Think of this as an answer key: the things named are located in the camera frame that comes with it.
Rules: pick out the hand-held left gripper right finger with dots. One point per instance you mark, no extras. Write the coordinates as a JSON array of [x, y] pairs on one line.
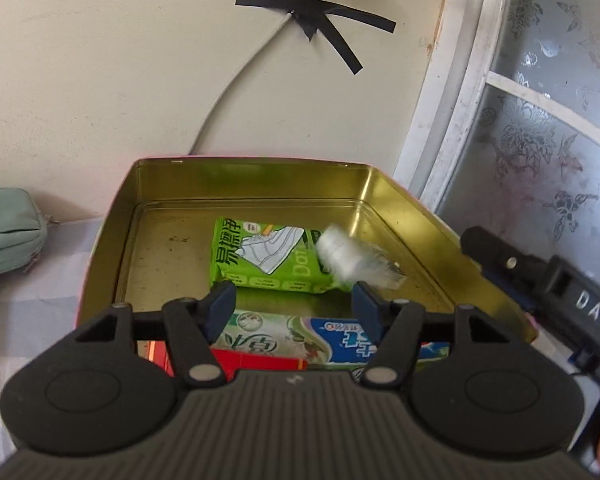
[[367, 305]]

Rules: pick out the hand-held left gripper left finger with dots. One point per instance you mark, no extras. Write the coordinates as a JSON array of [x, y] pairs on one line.
[[220, 310]]

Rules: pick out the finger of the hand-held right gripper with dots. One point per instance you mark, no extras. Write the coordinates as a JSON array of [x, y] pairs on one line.
[[500, 255]]

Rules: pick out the small green patterned box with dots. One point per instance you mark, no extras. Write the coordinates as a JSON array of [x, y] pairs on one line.
[[352, 260]]

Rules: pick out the large green toothpaste box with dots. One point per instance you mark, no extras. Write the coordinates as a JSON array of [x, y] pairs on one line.
[[330, 335]]

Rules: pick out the red box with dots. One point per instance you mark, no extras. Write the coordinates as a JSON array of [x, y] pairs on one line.
[[240, 360]]

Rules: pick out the green wipes packet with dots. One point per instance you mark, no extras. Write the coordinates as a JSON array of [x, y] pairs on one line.
[[260, 255]]

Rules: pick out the pink tin box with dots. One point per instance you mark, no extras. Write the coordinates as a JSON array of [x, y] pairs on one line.
[[175, 240]]

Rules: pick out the teal zipper pouch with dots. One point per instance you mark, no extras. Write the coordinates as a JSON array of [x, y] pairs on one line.
[[7, 232]]

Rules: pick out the white frosted window frame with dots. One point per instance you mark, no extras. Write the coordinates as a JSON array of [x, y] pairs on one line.
[[540, 110]]

